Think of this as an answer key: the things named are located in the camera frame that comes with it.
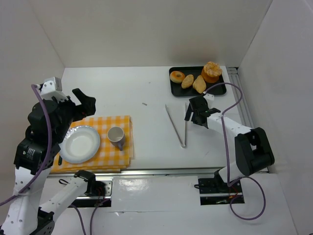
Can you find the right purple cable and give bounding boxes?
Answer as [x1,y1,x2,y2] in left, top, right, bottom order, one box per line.
[202,82,267,221]

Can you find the tall orange sugared bread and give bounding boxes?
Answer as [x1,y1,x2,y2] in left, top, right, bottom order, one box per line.
[201,61,223,83]

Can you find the purple white mug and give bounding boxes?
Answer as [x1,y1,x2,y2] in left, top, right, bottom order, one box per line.
[107,126,126,151]

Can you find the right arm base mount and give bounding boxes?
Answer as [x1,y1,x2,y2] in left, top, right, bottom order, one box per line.
[194,178,245,206]

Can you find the metal tongs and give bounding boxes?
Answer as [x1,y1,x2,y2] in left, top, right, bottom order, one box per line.
[165,103,188,148]

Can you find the yellow checkered cloth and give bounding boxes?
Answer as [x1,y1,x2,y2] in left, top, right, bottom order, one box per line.
[51,116,134,174]

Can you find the aluminium rail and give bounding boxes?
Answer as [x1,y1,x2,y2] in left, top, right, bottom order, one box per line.
[47,167,221,179]

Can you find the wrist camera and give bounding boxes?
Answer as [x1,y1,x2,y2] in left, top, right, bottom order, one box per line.
[203,93,215,101]
[39,77,62,98]

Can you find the white blue-rimmed plate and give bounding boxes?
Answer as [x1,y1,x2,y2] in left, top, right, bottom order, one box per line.
[59,125,100,164]

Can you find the purple cable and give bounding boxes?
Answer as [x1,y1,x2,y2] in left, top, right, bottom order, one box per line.
[0,84,53,206]
[202,82,267,221]

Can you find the pointed bread roll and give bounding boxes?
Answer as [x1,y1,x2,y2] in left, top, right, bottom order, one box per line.
[193,75,206,94]

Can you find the ring donut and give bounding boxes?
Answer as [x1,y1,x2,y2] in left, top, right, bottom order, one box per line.
[170,71,185,83]

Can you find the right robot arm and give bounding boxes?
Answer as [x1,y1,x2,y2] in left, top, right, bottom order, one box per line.
[185,95,275,187]

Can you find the black tray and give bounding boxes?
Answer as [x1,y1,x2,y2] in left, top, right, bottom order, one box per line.
[169,66,226,98]

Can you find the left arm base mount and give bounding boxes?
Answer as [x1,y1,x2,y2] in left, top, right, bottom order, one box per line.
[72,180,112,208]

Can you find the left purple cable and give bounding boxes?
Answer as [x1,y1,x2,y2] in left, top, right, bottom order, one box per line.
[0,84,53,206]

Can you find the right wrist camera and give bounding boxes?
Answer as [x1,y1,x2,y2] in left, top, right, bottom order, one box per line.
[203,93,215,101]

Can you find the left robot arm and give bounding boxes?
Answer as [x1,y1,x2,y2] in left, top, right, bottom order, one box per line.
[0,86,106,235]

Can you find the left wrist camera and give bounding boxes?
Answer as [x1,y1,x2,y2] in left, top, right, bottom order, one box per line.
[39,77,62,98]

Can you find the oval bread roll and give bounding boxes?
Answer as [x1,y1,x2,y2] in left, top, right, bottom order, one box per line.
[181,74,194,89]

